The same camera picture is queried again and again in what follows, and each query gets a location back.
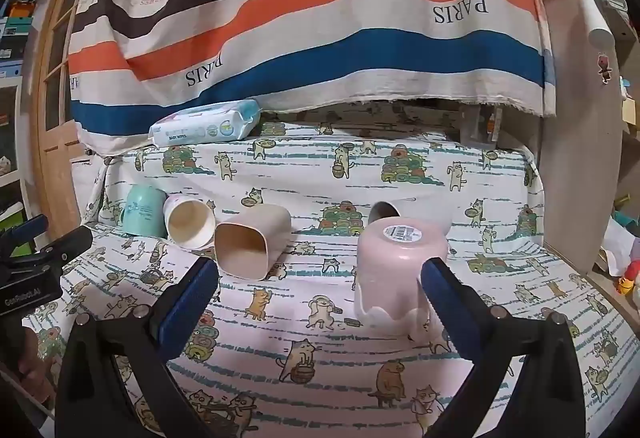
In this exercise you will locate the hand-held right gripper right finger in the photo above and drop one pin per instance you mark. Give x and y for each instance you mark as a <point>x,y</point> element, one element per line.
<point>452,313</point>

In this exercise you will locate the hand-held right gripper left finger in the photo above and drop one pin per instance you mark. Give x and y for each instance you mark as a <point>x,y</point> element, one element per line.
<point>186,310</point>

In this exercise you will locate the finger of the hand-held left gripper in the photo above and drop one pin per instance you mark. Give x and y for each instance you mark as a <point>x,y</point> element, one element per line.
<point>27,229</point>
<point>65,245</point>

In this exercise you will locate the pink cup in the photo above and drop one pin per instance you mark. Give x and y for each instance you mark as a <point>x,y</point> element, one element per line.
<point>400,268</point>

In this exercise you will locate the teal cup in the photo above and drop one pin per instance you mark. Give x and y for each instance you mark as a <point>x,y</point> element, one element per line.
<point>142,210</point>

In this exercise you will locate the white round cup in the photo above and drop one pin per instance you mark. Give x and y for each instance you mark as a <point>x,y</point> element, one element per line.
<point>189,220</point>

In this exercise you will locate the beige square cup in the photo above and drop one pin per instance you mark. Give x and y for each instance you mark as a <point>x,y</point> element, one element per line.
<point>250,245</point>

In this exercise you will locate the person's left hand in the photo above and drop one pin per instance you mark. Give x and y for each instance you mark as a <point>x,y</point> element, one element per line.
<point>35,363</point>

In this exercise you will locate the cat printed blanket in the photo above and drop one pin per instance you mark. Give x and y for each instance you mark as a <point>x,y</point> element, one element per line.
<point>320,198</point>

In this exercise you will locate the yellow red toy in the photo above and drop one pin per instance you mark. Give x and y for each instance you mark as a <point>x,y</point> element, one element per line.
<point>627,285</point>

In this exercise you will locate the shelf with boxes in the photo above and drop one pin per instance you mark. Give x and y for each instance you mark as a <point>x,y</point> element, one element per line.
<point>11,43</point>

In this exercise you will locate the pack of baby wipes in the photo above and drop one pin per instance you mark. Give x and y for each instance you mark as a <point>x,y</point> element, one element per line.
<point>205,121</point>

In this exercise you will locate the wooden cabinet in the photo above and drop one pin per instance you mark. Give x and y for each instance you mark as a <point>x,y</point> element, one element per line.
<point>575,128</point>

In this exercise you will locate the cartoon sticker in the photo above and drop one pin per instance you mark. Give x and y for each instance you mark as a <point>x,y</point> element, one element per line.
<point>604,66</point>

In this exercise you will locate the striped cloth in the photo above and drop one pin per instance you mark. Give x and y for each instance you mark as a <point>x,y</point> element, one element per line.
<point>310,13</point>

